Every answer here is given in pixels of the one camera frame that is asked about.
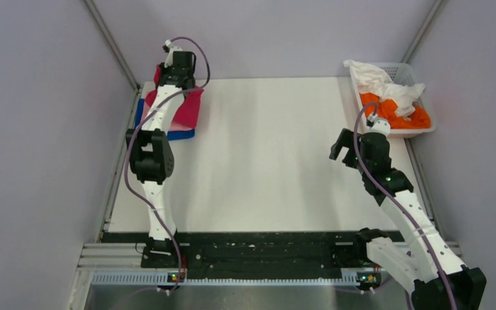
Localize folded pink t shirt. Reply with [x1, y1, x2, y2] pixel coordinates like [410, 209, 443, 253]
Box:
[139, 103, 194, 131]

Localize aluminium frame rail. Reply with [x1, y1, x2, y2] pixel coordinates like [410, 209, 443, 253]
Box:
[78, 232, 458, 287]

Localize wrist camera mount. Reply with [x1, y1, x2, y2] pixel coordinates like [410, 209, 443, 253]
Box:
[163, 39, 183, 68]
[367, 114, 391, 137]

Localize crumpled white t shirt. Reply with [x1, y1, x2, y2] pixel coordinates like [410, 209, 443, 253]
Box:
[343, 59, 426, 116]

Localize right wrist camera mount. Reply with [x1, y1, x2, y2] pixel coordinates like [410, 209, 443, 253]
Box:
[367, 114, 391, 137]

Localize magenta t shirt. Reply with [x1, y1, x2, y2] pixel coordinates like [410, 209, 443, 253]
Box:
[142, 65, 203, 129]

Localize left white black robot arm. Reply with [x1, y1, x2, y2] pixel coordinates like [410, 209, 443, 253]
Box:
[127, 48, 196, 267]

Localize crumpled orange t shirt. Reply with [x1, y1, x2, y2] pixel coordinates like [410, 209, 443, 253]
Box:
[360, 93, 432, 130]

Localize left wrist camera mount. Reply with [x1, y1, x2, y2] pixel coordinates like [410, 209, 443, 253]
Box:
[163, 39, 183, 68]

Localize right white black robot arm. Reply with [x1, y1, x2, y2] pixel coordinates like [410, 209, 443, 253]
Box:
[329, 129, 487, 309]

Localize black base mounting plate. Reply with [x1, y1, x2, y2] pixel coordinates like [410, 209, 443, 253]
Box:
[138, 231, 397, 281]

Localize folded blue t shirt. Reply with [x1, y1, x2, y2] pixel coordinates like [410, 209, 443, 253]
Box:
[132, 98, 196, 141]

